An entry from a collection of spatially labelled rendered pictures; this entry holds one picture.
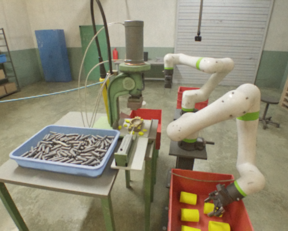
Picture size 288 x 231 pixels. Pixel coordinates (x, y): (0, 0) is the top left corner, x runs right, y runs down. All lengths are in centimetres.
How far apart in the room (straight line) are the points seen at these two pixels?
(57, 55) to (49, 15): 154
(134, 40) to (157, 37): 546
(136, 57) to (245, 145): 82
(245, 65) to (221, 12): 198
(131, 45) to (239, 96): 68
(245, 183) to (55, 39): 707
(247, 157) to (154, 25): 593
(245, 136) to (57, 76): 712
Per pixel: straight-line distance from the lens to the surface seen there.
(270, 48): 743
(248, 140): 106
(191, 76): 673
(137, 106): 118
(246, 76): 723
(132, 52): 113
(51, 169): 112
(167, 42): 657
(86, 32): 720
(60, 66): 739
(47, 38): 752
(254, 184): 104
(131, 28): 113
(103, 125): 141
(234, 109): 82
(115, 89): 125
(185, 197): 127
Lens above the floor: 165
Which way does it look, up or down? 25 degrees down
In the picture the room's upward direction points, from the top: straight up
